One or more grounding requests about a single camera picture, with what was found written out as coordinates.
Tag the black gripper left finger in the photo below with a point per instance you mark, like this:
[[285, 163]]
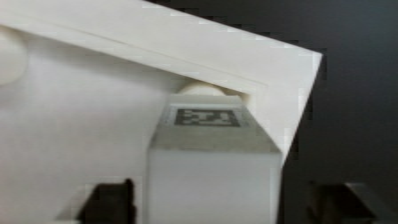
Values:
[[109, 207]]

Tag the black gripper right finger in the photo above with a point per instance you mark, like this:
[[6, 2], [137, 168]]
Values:
[[343, 204]]

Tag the white square tabletop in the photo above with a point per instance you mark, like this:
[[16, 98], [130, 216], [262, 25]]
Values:
[[98, 57]]

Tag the white leg with tag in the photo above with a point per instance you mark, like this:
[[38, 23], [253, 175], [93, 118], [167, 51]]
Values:
[[214, 163]]

